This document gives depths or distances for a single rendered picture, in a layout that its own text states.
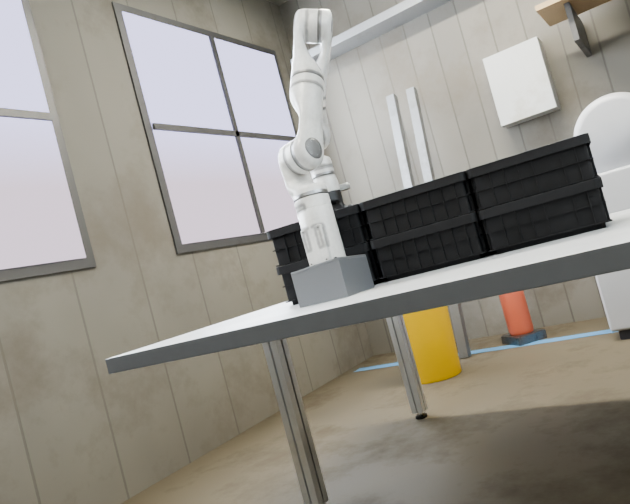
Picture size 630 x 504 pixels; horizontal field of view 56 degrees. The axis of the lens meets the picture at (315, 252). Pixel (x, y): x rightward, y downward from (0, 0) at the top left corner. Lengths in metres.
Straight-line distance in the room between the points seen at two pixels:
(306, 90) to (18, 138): 1.72
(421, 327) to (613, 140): 1.42
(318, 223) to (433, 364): 2.12
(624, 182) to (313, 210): 2.29
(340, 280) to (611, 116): 2.38
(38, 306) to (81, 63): 1.32
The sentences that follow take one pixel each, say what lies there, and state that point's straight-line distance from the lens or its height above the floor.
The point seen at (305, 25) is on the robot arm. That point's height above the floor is 1.44.
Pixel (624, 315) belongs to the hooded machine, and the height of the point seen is 0.13.
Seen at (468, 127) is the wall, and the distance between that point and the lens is 4.48.
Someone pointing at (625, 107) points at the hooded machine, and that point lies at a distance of 3.54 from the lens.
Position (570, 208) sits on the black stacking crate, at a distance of 1.58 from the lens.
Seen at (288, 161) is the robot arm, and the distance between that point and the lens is 1.52.
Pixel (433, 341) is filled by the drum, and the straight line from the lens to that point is 3.46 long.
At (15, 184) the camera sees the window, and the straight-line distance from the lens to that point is 2.93.
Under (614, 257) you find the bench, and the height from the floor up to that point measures 0.68.
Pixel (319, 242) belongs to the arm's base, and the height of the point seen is 0.84.
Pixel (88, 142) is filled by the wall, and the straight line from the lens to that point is 3.26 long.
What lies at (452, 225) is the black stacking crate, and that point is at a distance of 1.59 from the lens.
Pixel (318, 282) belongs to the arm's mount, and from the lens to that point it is 1.45.
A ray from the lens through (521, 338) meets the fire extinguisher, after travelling 3.98.
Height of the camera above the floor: 0.78
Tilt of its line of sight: 2 degrees up
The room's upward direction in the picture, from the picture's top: 15 degrees counter-clockwise
